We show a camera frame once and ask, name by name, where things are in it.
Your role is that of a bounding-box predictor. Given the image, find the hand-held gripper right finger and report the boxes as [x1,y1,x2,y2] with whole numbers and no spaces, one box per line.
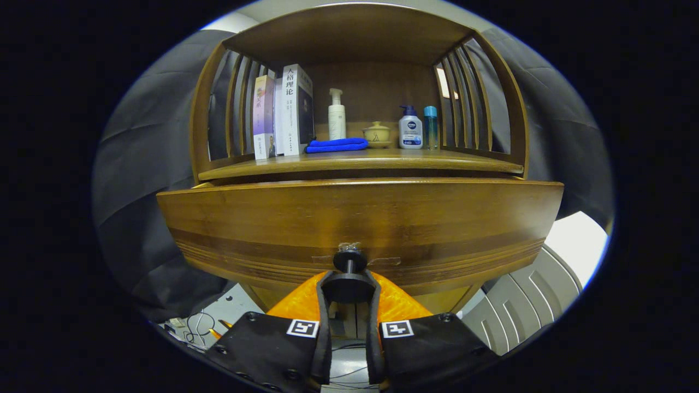
[365,270,499,391]

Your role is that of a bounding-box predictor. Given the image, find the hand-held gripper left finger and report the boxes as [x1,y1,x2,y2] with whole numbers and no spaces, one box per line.
[205,270,334,393]

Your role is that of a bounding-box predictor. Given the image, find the wooden drawer with black knob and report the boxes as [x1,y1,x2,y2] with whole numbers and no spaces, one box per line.
[157,177,564,304]

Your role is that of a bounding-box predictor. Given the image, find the wooden countertop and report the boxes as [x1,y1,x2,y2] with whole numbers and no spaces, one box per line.
[198,148,524,182]

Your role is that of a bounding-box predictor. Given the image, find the brown wooden cabinet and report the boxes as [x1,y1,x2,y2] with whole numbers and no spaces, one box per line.
[188,3,530,339]

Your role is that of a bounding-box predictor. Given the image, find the white ribbed plastic panel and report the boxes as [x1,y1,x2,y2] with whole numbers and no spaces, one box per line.
[461,245,584,355]

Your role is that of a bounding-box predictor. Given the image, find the blue folded towel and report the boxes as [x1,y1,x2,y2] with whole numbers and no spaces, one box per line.
[305,138,369,153]

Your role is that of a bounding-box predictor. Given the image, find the yellow lidded teacup with saucer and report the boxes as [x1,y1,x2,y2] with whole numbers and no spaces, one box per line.
[363,121,393,149]

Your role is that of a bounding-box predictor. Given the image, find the white bottle with blue cap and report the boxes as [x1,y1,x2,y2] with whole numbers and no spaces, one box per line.
[398,105,424,150]

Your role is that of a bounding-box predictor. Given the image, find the white pump bottle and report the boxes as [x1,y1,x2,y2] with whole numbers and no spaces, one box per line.
[328,88,347,140]

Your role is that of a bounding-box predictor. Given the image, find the teal slim bottle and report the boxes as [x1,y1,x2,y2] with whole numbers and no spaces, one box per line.
[424,106,439,150]

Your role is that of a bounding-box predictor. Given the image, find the thick white book dark cover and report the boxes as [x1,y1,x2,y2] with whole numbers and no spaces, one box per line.
[282,64,316,157]

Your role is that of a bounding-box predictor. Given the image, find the thin white book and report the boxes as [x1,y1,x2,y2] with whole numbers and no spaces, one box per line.
[273,78,286,156]

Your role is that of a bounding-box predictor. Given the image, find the white box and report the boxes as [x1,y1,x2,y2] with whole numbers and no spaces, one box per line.
[543,211,608,287]

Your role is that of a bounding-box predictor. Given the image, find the purple book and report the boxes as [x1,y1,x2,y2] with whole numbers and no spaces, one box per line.
[253,75,276,160]

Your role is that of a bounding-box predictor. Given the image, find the dark floor cables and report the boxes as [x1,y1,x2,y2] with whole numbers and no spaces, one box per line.
[164,311,377,391]

